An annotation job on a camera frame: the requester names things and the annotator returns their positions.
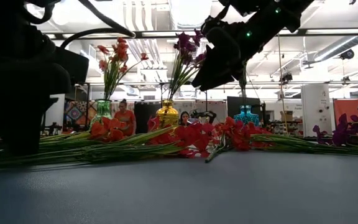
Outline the black overhead crossbar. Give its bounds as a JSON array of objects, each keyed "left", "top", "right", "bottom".
[{"left": 42, "top": 28, "right": 358, "bottom": 40}]

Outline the black ceiling spotlight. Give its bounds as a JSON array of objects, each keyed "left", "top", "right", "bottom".
[{"left": 339, "top": 49, "right": 356, "bottom": 61}]

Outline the black partition panel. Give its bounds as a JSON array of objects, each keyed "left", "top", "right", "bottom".
[{"left": 134, "top": 101, "right": 158, "bottom": 135}]

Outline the yellow glass vase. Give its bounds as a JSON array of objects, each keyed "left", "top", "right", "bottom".
[{"left": 155, "top": 99, "right": 180, "bottom": 129}]

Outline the red artificial flower stem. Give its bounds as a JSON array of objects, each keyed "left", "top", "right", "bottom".
[
  {"left": 82, "top": 116, "right": 219, "bottom": 160},
  {"left": 204, "top": 116, "right": 323, "bottom": 164},
  {"left": 240, "top": 62, "right": 248, "bottom": 106}
]

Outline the white cabinet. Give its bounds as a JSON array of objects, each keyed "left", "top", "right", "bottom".
[{"left": 300, "top": 83, "right": 333, "bottom": 138}]

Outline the silver ventilation duct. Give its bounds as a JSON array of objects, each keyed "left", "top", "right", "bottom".
[{"left": 313, "top": 35, "right": 358, "bottom": 62}]

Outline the blue glass vase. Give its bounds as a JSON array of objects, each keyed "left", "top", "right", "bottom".
[{"left": 233, "top": 105, "right": 260, "bottom": 126}]

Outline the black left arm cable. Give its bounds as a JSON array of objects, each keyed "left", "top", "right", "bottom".
[{"left": 23, "top": 0, "right": 137, "bottom": 50}]

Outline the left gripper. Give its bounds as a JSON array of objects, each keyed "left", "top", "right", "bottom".
[{"left": 0, "top": 46, "right": 90, "bottom": 156}]

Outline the orange partition panel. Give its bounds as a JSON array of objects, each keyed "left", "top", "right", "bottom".
[{"left": 333, "top": 98, "right": 358, "bottom": 125}]

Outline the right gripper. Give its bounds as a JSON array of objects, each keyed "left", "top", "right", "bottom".
[{"left": 192, "top": 17, "right": 251, "bottom": 91}]

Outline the black monitor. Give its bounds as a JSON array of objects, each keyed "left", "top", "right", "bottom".
[{"left": 227, "top": 96, "right": 262, "bottom": 123}]

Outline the person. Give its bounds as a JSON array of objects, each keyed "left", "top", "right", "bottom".
[
  {"left": 178, "top": 111, "right": 193, "bottom": 127},
  {"left": 114, "top": 98, "right": 137, "bottom": 136}
]

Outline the orange artificial flower stem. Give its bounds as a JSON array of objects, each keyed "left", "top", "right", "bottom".
[
  {"left": 37, "top": 116, "right": 127, "bottom": 147},
  {"left": 0, "top": 126, "right": 129, "bottom": 172},
  {"left": 96, "top": 36, "right": 150, "bottom": 101}
]

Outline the green glass vase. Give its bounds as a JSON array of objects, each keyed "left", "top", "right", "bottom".
[{"left": 89, "top": 99, "right": 114, "bottom": 128}]

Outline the colourful patterned quilt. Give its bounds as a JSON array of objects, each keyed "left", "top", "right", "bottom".
[{"left": 63, "top": 101, "right": 98, "bottom": 134}]

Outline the thin hanging cable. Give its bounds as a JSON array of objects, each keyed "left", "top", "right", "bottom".
[{"left": 277, "top": 33, "right": 284, "bottom": 103}]

